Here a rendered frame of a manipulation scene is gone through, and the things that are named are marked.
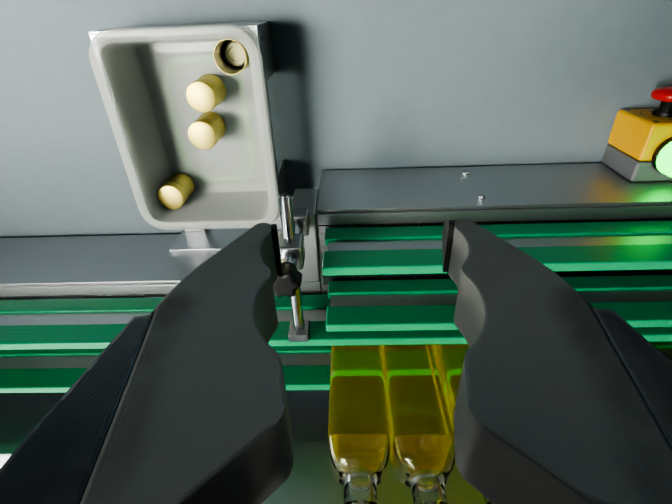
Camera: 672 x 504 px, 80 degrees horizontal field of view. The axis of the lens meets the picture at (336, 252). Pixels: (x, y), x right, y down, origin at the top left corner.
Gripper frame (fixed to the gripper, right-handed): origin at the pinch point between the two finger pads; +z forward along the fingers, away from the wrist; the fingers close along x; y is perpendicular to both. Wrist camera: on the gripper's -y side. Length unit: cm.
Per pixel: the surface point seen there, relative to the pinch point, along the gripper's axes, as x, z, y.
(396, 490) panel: 4.4, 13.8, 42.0
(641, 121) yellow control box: 33, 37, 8
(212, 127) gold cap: -16.0, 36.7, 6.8
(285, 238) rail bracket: -6.3, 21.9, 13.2
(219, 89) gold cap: -14.9, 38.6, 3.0
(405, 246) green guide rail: 5.5, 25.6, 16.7
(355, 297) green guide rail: 0.2, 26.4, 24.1
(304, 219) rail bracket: -5.1, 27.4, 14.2
